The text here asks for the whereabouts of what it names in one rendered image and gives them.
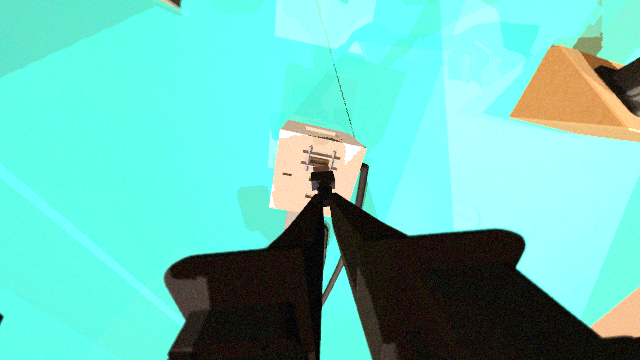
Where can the black usb plug with silver metal tip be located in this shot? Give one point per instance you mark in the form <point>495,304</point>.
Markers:
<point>323,181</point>

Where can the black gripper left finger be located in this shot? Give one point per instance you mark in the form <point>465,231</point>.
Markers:
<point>289,269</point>

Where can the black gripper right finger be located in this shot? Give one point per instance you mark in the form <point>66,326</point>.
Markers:
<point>379,258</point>

